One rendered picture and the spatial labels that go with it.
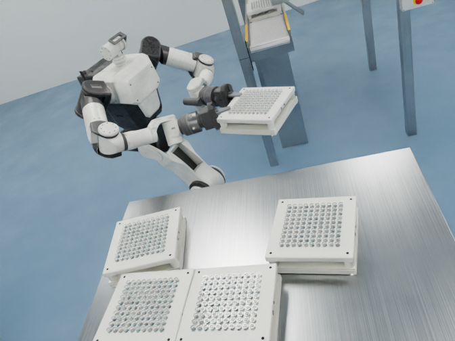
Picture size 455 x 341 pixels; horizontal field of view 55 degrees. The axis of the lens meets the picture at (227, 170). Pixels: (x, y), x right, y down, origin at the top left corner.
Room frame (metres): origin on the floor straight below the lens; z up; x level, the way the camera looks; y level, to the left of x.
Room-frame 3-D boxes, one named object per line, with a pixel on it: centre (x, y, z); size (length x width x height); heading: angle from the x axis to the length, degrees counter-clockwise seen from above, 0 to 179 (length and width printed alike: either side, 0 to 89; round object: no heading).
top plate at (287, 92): (1.57, -0.20, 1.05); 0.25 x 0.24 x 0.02; 50
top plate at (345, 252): (0.93, -0.18, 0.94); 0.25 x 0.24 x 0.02; 63
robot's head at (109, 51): (1.96, 0.28, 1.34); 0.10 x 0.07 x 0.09; 140
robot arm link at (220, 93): (1.76, -0.08, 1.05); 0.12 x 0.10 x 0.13; 42
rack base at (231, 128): (1.57, -0.20, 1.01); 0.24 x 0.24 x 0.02; 50
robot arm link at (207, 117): (1.60, 0.02, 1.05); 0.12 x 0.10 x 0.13; 82
